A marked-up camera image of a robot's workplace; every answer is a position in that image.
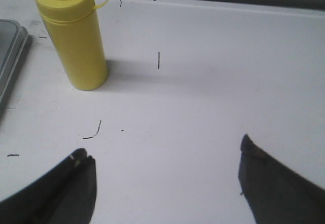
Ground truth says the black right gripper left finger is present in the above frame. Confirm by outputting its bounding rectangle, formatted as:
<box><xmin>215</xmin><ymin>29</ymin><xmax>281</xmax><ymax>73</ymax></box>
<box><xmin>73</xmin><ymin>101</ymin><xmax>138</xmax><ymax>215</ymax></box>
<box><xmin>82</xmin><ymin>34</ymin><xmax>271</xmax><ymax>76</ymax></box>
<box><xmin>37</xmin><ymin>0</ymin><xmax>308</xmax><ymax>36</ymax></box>
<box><xmin>1</xmin><ymin>148</ymin><xmax>97</xmax><ymax>223</ymax></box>

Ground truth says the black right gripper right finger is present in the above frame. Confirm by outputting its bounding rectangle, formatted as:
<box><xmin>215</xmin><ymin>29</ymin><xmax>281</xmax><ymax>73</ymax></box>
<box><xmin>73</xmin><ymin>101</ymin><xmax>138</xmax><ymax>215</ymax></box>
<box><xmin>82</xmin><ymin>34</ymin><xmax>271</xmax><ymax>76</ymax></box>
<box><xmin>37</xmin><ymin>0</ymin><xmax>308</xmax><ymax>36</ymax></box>
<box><xmin>238</xmin><ymin>135</ymin><xmax>324</xmax><ymax>223</ymax></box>

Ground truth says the silver electronic kitchen scale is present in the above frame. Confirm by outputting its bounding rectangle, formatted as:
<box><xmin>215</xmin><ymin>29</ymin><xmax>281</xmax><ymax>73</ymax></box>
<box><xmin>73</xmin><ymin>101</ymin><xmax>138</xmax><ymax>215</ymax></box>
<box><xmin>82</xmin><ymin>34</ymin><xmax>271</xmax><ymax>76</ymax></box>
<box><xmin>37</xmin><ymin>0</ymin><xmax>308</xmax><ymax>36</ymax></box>
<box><xmin>1</xmin><ymin>19</ymin><xmax>32</xmax><ymax>114</ymax></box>

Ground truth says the yellow squeeze bottle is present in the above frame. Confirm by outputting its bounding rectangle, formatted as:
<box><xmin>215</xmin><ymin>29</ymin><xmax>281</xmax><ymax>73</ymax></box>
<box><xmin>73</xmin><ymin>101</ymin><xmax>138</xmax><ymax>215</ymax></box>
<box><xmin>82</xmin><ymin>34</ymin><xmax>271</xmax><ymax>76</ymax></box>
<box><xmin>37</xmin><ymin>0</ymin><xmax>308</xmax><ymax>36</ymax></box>
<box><xmin>35</xmin><ymin>0</ymin><xmax>108</xmax><ymax>91</ymax></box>

